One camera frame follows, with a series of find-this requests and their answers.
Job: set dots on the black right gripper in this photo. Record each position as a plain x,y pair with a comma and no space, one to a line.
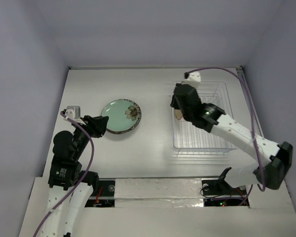
180,98

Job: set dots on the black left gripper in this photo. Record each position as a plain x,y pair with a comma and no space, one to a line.
96,125

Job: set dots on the beige floral plate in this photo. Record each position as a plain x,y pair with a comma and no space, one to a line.
178,114

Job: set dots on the green plate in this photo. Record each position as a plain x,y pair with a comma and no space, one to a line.
121,116

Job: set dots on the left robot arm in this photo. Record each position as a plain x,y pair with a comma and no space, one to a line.
69,186

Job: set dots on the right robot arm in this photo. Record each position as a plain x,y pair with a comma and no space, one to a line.
273,160

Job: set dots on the white foam block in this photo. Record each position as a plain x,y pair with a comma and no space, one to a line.
158,193

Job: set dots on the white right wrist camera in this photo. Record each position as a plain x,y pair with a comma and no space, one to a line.
193,79

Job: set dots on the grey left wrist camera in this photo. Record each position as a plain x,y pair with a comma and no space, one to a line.
74,112

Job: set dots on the white wire dish rack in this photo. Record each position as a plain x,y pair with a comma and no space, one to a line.
189,140

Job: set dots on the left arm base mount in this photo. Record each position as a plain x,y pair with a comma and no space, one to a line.
104,195

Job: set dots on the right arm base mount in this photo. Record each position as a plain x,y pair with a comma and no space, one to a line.
216,192

